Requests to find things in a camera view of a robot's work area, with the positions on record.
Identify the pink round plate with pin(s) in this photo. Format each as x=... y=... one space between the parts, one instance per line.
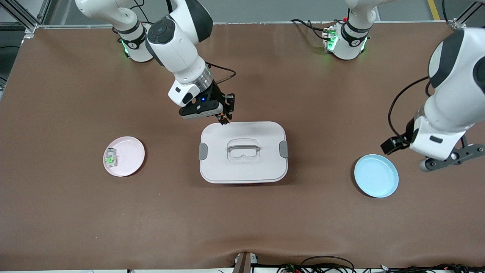
x=130 y=157

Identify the white lidded storage box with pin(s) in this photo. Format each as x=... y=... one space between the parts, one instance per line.
x=242 y=170

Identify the aluminium table edge rail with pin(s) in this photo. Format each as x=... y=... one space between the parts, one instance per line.
x=246 y=23

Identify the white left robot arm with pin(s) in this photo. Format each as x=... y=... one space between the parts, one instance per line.
x=454 y=76

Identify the brown table cover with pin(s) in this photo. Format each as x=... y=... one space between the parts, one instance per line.
x=242 y=220

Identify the grey metal bracket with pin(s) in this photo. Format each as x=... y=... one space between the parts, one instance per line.
x=244 y=263

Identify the light blue round plate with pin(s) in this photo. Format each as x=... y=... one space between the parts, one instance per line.
x=375 y=178

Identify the aluminium frame post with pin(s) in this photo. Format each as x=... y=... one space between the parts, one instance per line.
x=22 y=17
x=456 y=24

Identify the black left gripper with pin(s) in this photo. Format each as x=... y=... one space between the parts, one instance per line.
x=408 y=133

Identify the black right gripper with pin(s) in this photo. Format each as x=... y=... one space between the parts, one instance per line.
x=215 y=95

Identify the small green-label bottle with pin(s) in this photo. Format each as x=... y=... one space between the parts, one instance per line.
x=110 y=159

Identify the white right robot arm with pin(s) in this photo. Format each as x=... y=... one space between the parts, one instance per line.
x=178 y=49

